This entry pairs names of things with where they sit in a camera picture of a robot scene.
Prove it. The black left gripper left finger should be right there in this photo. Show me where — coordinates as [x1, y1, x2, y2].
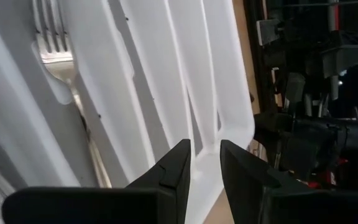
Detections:
[1, 139, 192, 224]

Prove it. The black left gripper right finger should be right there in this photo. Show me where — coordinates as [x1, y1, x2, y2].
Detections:
[219, 139, 358, 224]

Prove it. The white plastic cutlery tray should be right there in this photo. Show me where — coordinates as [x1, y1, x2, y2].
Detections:
[0, 0, 256, 224]

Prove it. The silver fork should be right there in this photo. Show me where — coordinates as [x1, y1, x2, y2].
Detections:
[31, 0, 113, 189]

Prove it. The dark grey equipment cart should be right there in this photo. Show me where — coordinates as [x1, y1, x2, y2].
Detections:
[320, 40, 358, 119]

